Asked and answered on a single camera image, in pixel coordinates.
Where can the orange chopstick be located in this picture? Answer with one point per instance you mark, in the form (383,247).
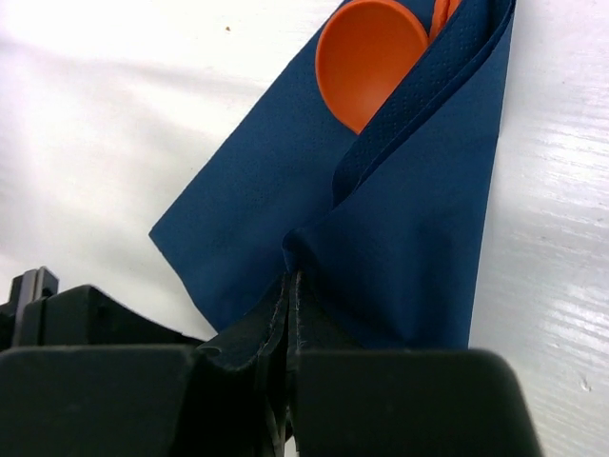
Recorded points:
(442,12)

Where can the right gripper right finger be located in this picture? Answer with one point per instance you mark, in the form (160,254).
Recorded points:
(349,401)

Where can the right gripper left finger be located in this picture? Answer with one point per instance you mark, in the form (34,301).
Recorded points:
(225,397)

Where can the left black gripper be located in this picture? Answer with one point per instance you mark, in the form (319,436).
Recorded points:
(38,314)

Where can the orange plastic spoon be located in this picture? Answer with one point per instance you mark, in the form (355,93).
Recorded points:
(365,50)

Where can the dark blue paper napkin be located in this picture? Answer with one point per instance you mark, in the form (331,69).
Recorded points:
(387,223)

